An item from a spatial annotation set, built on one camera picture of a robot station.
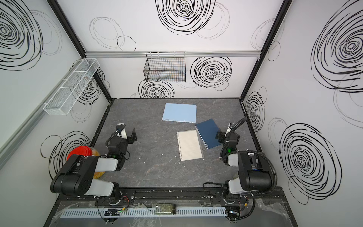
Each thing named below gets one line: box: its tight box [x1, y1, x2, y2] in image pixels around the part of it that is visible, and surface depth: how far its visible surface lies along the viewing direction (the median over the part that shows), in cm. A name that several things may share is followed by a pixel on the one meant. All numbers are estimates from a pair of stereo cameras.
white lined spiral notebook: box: [176, 129, 205, 162], surface depth 96 cm
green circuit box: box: [154, 203, 177, 215], surface depth 68 cm
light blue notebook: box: [162, 102, 197, 124], surface depth 115 cm
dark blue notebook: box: [194, 118, 223, 150], surface depth 101 cm
